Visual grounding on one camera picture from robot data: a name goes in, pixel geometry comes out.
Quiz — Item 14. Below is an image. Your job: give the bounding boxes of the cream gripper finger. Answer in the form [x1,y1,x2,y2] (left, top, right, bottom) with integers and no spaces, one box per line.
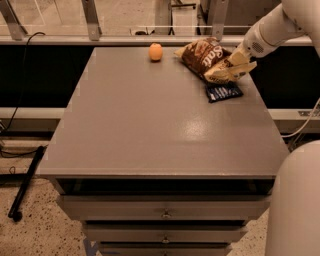
[213,61,257,82]

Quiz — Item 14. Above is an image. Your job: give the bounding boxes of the brown sea salt chip bag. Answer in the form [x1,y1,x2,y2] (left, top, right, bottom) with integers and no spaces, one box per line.
[174,37,231,84]

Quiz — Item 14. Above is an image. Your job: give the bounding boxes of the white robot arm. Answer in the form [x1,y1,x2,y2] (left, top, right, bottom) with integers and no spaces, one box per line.
[213,0,320,256]

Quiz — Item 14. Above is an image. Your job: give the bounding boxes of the blue rxbar wrapper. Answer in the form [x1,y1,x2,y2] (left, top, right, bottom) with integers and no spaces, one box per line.
[205,82,243,103]

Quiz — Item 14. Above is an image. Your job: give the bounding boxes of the orange fruit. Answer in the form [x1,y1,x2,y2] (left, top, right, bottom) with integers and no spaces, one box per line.
[148,43,163,61]

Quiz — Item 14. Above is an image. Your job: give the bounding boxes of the grey drawer cabinet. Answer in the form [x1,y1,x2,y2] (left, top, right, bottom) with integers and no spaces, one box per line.
[38,47,288,248]

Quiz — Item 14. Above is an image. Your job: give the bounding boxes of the top grey drawer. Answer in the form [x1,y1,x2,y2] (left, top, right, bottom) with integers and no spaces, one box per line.
[57,195,271,221]

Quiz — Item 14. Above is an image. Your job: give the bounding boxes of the grey drawer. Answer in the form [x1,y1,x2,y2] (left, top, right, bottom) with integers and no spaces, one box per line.
[57,195,271,221]
[84,224,248,243]
[99,244,232,256]

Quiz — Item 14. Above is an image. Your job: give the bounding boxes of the middle grey drawer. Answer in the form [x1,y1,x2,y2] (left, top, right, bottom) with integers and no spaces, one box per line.
[84,224,248,243]

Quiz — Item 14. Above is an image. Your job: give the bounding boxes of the bottom grey drawer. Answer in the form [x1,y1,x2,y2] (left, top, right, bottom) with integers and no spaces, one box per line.
[99,244,232,256]

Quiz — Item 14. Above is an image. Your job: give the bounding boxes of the black pole on floor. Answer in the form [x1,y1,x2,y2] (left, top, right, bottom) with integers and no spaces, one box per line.
[8,146,45,222]

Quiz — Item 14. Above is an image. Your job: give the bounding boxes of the white cable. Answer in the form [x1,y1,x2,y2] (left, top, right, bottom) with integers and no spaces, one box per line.
[280,99,320,139]

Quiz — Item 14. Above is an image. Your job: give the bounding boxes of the black cable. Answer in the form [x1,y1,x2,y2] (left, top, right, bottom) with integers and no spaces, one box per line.
[0,31,47,159]

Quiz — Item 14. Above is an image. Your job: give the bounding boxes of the metal railing frame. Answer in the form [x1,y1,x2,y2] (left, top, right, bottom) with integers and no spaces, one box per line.
[0,0,314,47]

